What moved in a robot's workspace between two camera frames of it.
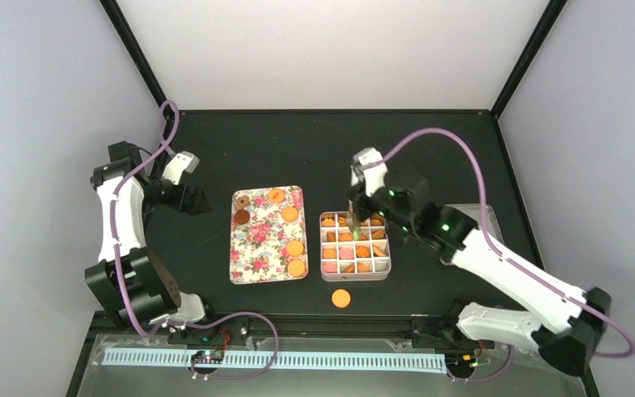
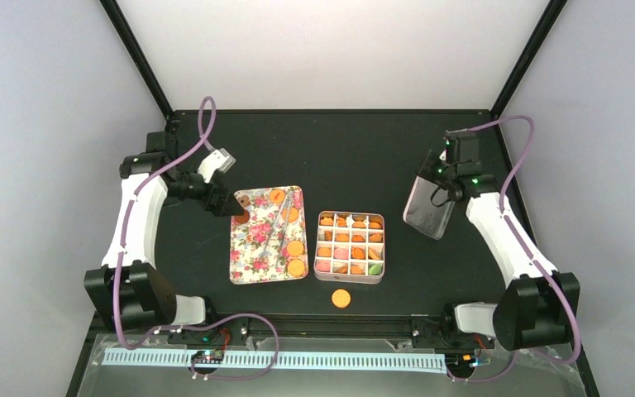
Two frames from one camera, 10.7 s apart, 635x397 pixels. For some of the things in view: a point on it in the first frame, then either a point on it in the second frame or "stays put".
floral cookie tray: x=268 y=235 stays put
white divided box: x=346 y=259 stays put
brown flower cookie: x=242 y=202 stays put
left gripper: x=190 y=207 -> x=217 y=207
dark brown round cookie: x=241 y=217 stays put
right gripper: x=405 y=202 -> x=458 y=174
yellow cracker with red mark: x=276 y=195 stays put
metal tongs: x=351 y=219 -> x=287 y=207
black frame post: x=126 y=35 stays put
